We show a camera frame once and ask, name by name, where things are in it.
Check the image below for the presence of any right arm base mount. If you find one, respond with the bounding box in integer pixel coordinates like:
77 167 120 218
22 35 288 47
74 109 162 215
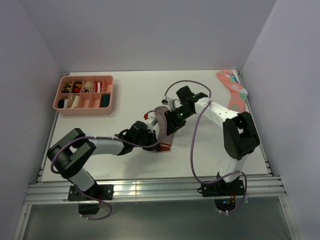
197 177 246 212

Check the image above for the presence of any rolled black white sock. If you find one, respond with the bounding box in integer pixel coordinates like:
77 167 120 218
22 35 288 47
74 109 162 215
57 98 68 109

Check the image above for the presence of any rolled brown black sock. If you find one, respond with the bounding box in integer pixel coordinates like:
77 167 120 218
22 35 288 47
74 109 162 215
61 83 72 94

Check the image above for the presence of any rolled red white sock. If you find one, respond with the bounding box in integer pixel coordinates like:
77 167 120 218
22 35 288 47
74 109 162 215
94 82 103 93

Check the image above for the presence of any rolled tan pink sock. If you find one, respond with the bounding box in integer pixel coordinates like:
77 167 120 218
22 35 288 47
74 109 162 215
82 81 93 93

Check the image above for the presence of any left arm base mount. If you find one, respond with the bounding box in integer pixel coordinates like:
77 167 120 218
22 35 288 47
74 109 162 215
67 183 114 220

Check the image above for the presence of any rolled dark red sock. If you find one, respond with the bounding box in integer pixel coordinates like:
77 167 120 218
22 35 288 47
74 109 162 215
72 81 82 94

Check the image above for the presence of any taupe sock red striped cuff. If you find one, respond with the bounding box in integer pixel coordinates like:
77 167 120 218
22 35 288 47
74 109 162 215
154 105 174 152

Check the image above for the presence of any dark green patterned sock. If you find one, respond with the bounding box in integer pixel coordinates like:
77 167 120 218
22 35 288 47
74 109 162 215
100 94 111 108

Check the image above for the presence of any pink divided organizer tray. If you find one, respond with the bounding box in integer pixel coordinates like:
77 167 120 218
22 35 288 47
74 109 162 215
53 75 115 116

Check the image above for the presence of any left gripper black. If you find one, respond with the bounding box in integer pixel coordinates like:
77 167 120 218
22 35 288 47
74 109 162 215
133 129 160 152

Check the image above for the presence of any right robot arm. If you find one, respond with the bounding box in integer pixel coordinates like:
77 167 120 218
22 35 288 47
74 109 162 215
161 86 260 195

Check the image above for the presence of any rolled beige sock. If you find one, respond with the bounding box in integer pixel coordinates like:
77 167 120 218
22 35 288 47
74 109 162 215
70 94 80 109

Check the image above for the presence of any aluminium rail frame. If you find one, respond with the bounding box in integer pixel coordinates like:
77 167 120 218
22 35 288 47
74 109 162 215
13 70 301 240

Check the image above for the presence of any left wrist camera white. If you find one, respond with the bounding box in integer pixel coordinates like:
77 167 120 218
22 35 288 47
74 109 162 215
143 113 158 130

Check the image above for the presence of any pink patterned sock pair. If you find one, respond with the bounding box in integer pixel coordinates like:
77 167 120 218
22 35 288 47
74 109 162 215
216 69 248 113

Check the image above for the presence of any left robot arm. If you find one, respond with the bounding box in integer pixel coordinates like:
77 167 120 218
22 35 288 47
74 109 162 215
46 117 160 200

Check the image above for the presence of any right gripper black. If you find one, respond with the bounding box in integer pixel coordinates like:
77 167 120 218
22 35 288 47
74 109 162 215
164 106 194 136

